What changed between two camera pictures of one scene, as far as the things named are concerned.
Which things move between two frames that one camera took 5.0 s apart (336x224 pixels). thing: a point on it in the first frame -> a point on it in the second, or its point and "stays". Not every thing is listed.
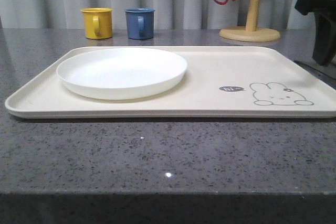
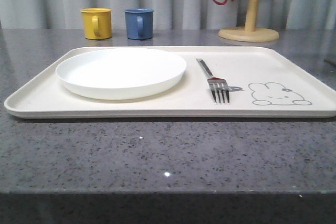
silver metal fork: (318, 73) -> (217, 85)
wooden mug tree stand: (252, 32) stays
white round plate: (121, 74) stays
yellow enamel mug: (97, 22) stays
